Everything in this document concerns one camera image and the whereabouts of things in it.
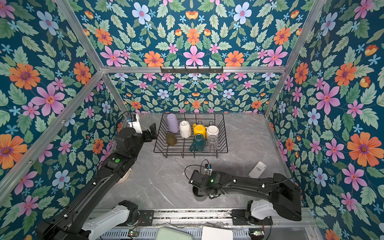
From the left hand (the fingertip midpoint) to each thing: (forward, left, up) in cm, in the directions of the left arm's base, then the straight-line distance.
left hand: (147, 120), depth 71 cm
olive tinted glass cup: (+7, -6, -26) cm, 28 cm away
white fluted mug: (+12, -16, -24) cm, 31 cm away
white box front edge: (-44, -27, -31) cm, 60 cm away
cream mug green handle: (0, -24, -24) cm, 34 cm away
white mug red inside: (+11, -34, -25) cm, 43 cm away
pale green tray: (-43, -7, -30) cm, 53 cm away
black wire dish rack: (+6, -14, -33) cm, 36 cm away
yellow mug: (+10, -25, -22) cm, 35 cm away
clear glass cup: (+1, -32, -25) cm, 41 cm away
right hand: (-26, -24, -29) cm, 46 cm away
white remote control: (-15, -59, -32) cm, 69 cm away
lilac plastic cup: (+18, -7, -23) cm, 30 cm away
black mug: (-30, -23, -21) cm, 43 cm away
